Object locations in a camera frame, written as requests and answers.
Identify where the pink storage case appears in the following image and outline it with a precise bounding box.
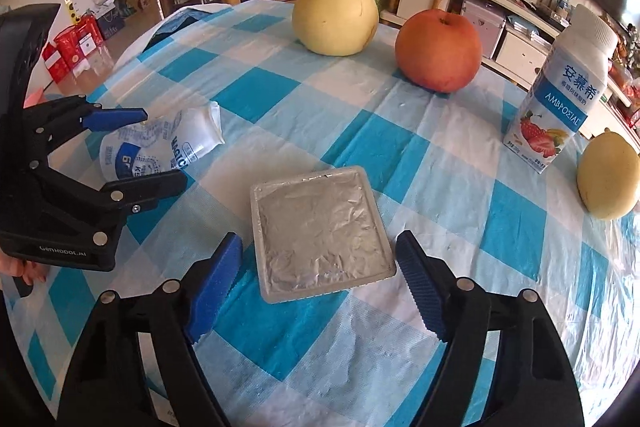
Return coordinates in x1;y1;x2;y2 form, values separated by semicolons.
460;0;507;60

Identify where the white blue jacket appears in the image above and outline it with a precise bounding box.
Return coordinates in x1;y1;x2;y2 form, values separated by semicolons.
145;6;201;52

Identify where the blue checkered tablecloth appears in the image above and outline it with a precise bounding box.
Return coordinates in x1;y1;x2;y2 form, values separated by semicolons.
0;0;640;427

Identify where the yellow pear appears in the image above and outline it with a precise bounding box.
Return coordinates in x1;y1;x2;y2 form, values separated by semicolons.
291;0;380;56
576;128;640;221

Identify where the red apple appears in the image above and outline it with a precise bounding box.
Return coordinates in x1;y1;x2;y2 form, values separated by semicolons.
395;9;483;94

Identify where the white yogurt bottle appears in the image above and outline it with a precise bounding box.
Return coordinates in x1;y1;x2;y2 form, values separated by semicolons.
502;3;619;175

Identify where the silver foil tray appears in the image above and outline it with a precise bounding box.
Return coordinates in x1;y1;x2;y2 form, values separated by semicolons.
250;166;397;304

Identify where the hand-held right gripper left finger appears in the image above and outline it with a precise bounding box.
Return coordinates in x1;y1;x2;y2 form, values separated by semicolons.
57;232;244;427

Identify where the person's left hand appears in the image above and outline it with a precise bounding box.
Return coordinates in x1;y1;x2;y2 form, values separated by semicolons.
0;254;49;287

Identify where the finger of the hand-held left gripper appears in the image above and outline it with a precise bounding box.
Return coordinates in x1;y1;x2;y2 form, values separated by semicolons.
31;159;189;228
24;95;149;154

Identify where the white blue yogurt pouch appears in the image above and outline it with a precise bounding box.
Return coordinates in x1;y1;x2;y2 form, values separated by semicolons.
100;102;223;182

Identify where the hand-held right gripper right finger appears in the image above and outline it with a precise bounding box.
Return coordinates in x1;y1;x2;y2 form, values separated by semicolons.
395;229;586;427

